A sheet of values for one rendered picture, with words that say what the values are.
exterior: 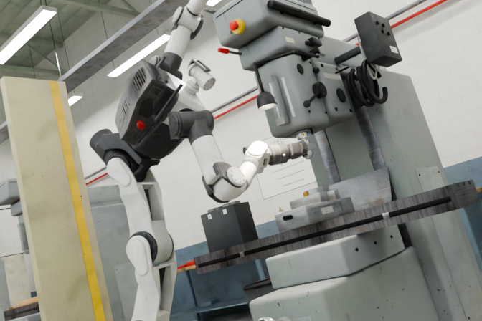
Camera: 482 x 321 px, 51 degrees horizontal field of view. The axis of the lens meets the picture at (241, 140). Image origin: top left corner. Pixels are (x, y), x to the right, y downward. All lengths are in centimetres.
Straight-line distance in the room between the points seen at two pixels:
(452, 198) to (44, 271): 227
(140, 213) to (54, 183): 131
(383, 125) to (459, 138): 391
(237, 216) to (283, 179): 500
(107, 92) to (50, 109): 688
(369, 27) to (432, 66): 416
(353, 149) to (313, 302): 95
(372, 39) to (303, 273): 101
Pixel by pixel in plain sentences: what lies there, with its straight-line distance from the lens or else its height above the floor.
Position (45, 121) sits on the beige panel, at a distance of 344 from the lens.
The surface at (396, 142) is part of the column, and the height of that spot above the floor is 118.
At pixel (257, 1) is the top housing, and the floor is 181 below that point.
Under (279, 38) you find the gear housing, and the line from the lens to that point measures 207.
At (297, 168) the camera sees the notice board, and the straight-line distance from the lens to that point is 717.
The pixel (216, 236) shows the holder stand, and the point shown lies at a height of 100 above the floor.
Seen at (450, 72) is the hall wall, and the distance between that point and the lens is 630.
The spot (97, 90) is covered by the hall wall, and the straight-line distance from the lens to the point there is 1060.
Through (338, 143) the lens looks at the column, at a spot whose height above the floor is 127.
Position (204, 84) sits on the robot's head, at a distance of 202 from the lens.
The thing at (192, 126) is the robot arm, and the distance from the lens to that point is 184.
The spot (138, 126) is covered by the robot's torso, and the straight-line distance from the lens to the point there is 196.
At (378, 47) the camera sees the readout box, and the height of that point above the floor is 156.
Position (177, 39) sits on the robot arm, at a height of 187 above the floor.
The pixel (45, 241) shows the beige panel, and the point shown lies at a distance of 321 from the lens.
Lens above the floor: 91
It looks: 12 degrees up
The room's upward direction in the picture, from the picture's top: 15 degrees counter-clockwise
